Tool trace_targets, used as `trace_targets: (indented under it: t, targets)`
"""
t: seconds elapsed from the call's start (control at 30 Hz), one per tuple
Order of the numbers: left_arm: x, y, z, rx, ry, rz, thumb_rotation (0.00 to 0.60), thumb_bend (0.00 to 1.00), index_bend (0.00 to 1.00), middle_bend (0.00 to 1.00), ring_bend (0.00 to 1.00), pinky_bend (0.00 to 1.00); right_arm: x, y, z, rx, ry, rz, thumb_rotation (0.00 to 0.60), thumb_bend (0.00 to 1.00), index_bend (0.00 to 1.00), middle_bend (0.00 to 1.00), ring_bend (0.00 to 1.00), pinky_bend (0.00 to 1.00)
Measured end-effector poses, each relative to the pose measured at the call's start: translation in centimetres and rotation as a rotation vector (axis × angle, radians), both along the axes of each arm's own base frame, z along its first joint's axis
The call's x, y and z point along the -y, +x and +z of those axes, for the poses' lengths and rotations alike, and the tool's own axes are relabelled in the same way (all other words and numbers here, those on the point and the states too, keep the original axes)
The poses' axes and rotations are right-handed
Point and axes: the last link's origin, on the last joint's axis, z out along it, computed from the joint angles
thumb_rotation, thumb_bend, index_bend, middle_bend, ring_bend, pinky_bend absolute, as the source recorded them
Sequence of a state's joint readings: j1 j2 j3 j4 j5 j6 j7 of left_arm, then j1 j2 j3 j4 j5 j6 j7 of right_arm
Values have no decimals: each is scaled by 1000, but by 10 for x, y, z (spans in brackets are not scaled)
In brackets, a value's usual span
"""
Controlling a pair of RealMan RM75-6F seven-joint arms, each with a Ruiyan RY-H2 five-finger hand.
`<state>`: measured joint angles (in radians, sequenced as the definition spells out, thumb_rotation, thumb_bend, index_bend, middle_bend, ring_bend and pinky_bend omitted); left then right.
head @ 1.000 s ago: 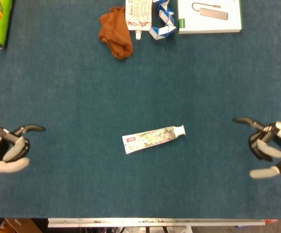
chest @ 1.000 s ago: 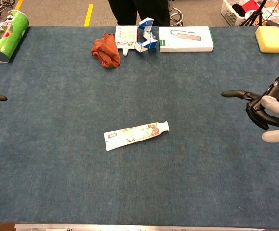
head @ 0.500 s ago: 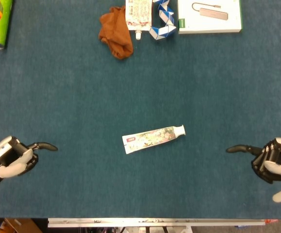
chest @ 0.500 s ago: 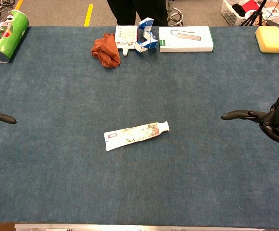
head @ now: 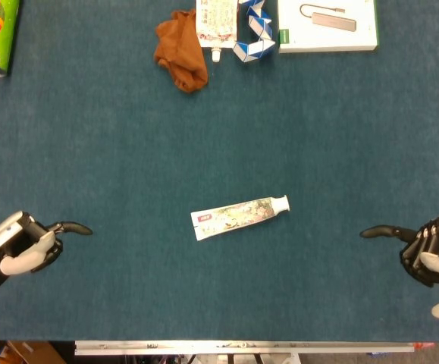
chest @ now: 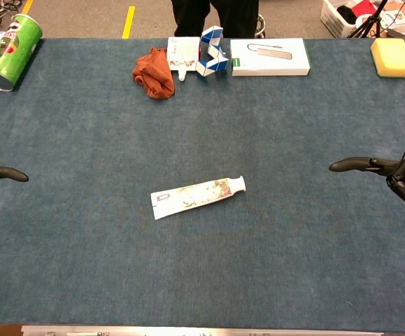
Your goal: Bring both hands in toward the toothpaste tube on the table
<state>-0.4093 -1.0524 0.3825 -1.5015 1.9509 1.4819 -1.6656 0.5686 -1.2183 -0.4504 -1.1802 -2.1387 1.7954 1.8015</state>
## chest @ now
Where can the metal stool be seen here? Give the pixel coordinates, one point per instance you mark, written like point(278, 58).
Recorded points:
point(260, 26)

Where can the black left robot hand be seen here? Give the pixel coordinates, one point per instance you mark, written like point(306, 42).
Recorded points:
point(6, 172)

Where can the yellow sponge green base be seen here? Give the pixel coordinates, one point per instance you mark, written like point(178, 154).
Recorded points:
point(392, 57)

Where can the white flat printed package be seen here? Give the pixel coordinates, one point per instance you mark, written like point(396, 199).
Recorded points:
point(181, 52)

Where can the green Pringles chips can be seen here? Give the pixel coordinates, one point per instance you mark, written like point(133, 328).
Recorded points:
point(11, 56)

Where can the person in black trousers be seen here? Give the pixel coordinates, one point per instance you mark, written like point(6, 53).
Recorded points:
point(212, 15)

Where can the blue felt table mat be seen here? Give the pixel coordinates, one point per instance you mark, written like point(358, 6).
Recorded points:
point(202, 217)

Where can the black tripod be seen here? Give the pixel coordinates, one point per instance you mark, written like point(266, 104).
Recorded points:
point(368, 22)

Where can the white plastic basket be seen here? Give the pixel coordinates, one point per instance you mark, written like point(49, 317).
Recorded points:
point(335, 19)

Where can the aluminium table edge rail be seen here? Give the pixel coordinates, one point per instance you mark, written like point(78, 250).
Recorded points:
point(202, 330)

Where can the white product box green edge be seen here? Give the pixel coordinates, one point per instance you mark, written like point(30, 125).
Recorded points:
point(270, 57)

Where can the blue white snake puzzle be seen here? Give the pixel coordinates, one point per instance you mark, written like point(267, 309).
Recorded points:
point(212, 56)

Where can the white toothpaste tube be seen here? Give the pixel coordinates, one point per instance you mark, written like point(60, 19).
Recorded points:
point(195, 197)

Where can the orange crumpled cloth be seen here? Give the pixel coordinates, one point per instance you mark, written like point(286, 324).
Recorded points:
point(155, 75)

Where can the white printed box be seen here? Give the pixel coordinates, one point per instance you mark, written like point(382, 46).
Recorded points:
point(394, 19)

